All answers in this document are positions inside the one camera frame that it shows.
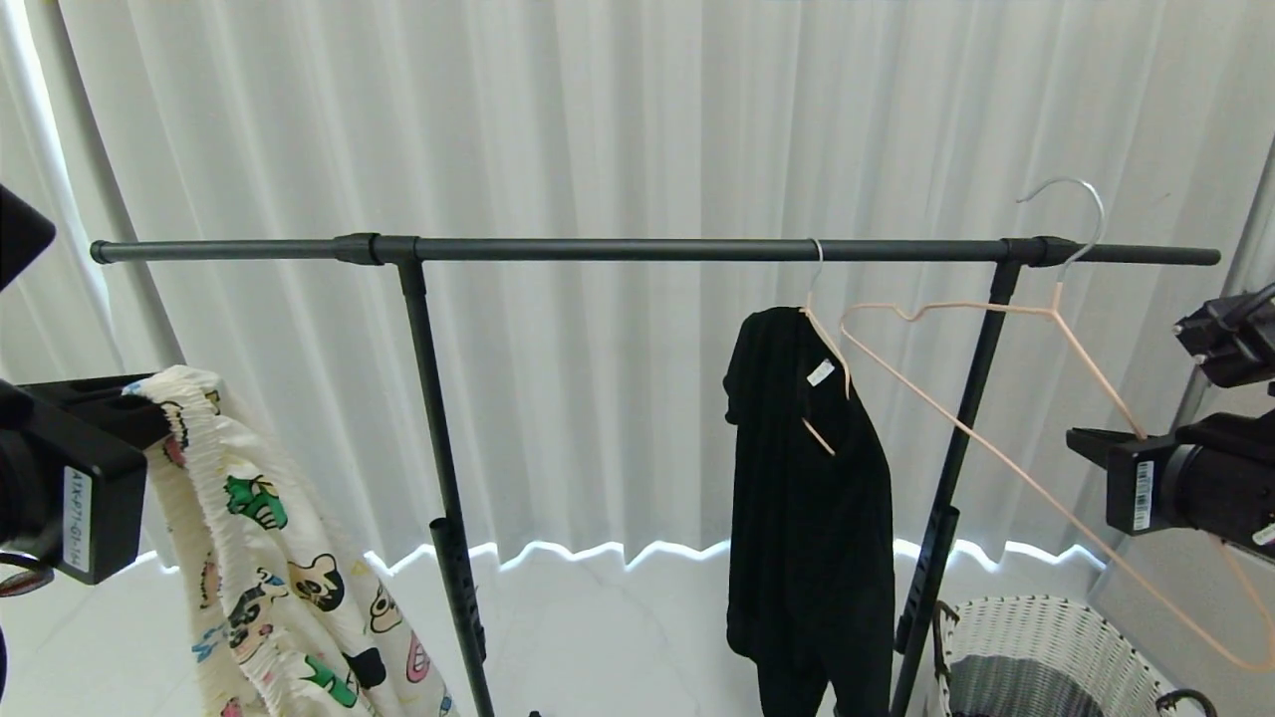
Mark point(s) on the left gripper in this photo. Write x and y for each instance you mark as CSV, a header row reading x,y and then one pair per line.
x,y
110,508

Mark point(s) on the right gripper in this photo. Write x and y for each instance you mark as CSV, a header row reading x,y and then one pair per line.
x,y
1215,478

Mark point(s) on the cream printed garment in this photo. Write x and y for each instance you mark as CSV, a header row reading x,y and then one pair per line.
x,y
259,558

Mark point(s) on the pink clothes hanger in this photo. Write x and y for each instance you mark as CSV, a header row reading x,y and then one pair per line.
x,y
827,339
1091,363

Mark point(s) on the black short-sleeved shirt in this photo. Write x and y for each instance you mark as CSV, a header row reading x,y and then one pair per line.
x,y
807,538

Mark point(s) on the white laundry basket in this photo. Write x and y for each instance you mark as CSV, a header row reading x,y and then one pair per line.
x,y
1056,627

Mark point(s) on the black clothes rack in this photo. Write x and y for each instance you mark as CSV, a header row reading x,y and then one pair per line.
x,y
647,249

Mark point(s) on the white curtain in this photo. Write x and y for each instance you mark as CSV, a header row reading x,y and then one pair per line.
x,y
598,119

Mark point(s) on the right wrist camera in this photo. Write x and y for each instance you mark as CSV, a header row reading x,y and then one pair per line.
x,y
1230,339

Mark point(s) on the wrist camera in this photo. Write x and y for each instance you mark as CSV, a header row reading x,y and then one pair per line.
x,y
20,234
1230,339

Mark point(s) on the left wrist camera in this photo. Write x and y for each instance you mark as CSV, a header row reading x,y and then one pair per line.
x,y
20,234

